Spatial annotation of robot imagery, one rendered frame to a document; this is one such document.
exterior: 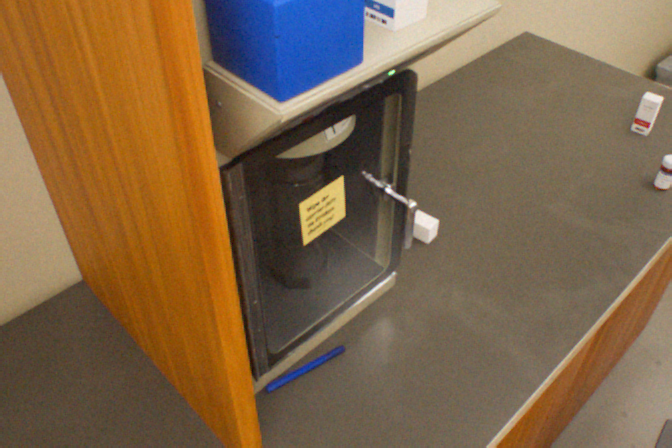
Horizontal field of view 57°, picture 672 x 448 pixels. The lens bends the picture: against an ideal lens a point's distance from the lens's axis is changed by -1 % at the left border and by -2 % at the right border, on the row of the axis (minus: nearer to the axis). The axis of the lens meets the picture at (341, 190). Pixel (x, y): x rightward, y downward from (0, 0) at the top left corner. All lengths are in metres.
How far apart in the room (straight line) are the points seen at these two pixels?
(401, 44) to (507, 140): 0.91
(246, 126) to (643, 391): 1.93
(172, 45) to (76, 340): 0.75
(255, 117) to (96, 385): 0.63
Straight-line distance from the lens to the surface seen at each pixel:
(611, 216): 1.37
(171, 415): 1.01
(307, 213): 0.79
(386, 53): 0.60
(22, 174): 1.09
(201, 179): 0.53
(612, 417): 2.23
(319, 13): 0.52
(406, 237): 0.92
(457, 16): 0.69
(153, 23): 0.45
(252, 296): 0.81
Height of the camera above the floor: 1.79
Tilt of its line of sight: 41 degrees down
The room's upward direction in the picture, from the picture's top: 1 degrees clockwise
